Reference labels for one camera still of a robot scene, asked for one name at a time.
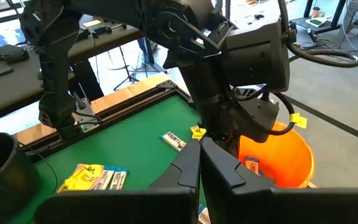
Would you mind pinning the yellow sticky note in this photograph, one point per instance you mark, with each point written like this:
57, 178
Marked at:
92, 23

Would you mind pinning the brown paper cup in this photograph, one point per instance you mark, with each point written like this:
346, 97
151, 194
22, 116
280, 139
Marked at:
316, 12

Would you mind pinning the yellow Sour Patch candy pack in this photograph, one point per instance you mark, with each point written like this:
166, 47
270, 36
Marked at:
79, 179
197, 132

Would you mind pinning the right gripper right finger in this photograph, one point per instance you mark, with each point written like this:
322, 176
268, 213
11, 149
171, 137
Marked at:
228, 199

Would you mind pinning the grey desk top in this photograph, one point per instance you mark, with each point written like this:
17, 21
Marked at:
113, 40
17, 90

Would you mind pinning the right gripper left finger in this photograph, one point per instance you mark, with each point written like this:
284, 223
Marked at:
185, 186

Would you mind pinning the Hershey's cookies cream bar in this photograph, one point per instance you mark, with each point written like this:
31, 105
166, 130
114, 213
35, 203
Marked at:
119, 179
252, 166
106, 178
173, 141
204, 216

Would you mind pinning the black plastic bucket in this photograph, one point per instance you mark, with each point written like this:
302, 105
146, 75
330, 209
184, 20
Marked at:
11, 186

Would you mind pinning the black desk clamp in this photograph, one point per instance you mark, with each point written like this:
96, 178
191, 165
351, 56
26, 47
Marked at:
102, 30

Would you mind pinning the black desk leg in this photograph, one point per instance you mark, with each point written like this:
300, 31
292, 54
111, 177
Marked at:
87, 81

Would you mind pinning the orange pumpkin face bucket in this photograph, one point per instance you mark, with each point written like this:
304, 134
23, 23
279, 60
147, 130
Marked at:
284, 155

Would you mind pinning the black tripod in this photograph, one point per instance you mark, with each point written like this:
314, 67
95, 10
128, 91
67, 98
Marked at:
126, 81

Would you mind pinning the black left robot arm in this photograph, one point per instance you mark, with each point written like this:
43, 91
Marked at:
57, 77

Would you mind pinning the black rolling table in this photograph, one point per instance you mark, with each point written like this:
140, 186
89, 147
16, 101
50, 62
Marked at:
328, 28

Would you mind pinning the green table mat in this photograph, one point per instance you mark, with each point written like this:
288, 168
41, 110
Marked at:
129, 146

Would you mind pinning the black computer mouse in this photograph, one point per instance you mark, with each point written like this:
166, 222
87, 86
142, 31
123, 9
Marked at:
9, 53

